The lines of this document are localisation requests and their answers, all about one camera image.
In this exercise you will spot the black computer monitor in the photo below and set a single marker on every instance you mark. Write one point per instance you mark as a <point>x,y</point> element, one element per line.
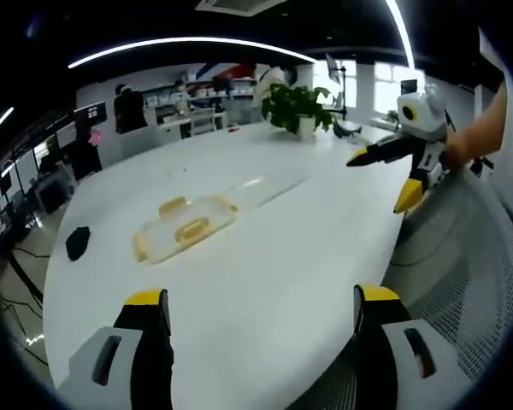
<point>90,113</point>

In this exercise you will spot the small standing screen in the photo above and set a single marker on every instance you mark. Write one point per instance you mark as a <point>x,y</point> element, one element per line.
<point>408,86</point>

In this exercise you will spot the white wall shelves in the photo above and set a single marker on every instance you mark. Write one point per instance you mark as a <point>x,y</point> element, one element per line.
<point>214,91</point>

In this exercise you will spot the clear food container lid yellow latches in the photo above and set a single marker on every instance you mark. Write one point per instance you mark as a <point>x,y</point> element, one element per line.
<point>184,226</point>

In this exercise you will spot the white counter cabinet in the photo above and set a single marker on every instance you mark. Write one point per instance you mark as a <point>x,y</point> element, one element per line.
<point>171,128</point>

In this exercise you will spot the small black cloth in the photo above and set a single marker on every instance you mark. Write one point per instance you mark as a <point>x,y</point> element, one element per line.
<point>78,242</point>

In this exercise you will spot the green potted plant white pot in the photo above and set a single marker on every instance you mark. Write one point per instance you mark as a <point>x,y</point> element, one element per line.
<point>295,107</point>

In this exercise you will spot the black stand base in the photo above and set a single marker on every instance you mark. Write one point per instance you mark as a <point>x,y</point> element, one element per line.
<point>346,130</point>

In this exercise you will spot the person's right hand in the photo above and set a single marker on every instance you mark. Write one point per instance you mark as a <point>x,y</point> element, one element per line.
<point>456,150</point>

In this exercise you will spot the white mesh office chair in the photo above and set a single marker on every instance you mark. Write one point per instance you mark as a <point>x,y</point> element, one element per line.
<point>461,265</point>

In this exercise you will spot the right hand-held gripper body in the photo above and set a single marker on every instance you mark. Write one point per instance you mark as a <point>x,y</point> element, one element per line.
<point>425,115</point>

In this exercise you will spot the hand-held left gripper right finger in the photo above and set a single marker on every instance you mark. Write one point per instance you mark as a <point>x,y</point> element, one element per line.
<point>374,341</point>

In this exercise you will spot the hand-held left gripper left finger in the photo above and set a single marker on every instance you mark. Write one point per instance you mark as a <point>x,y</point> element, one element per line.
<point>154,341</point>

